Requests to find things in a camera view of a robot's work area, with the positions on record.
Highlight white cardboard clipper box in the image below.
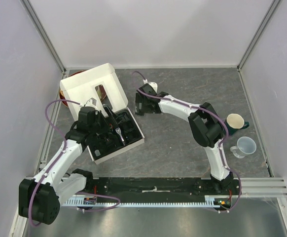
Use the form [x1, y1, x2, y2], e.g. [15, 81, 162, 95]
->
[60, 63, 144, 164]

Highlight clear plastic measuring cup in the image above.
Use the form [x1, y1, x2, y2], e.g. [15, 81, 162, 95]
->
[230, 136, 257, 158]

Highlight green ceramic mug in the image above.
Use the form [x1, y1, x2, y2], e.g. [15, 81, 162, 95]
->
[224, 114, 250, 136]

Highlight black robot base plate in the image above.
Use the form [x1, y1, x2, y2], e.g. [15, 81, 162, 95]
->
[84, 177, 240, 203]

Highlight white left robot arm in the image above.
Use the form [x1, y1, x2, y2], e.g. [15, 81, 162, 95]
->
[18, 106, 105, 227]

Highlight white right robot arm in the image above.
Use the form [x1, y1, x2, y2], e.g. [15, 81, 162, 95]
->
[135, 83, 233, 195]

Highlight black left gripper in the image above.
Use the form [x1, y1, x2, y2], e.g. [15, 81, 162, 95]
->
[89, 105, 122, 135]

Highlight red wooden bowl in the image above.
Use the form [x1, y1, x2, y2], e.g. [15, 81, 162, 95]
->
[59, 70, 87, 107]

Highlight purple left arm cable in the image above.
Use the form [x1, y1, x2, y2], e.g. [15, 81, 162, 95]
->
[27, 100, 87, 227]

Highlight black plastic box tray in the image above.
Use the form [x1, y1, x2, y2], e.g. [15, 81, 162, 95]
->
[88, 105, 144, 161]

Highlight aluminium front frame rail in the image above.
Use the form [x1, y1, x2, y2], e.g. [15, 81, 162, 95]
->
[20, 176, 287, 198]

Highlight grey slotted cable duct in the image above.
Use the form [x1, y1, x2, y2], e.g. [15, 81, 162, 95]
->
[62, 195, 220, 208]

